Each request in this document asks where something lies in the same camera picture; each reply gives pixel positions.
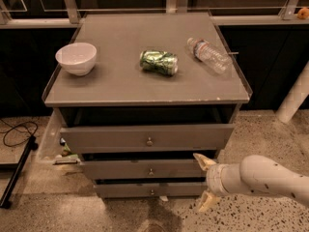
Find grey bottom drawer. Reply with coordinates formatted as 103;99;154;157
94;182;207;198

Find black cable on floor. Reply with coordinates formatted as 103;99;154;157
0;117;39;148

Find small orange fruit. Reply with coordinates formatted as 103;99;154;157
297;7;309;19

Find items beside cabinet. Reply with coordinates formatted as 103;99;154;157
54;137;79;165

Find grey drawer cabinet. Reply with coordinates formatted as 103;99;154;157
43;14;252;186

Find black metal floor bar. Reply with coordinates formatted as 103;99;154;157
0;135;39;209

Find clear plastic water bottle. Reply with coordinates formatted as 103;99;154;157
187;38;233;73

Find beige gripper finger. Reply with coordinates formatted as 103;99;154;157
193;153;215;171
198;190;220;213

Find crushed green soda can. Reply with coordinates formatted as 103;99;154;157
140;50;178;76

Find grey drawer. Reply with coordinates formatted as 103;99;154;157
60;124;234;154
81;159;206;180
94;182;207;198

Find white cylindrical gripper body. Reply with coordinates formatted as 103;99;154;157
206;163;241;197

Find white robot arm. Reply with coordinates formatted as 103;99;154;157
194;70;309;212

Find white ceramic bowl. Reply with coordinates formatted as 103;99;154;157
55;43;98;75

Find metal railing frame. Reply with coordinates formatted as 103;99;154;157
1;0;308;29

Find grey top drawer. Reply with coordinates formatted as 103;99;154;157
60;124;234;154

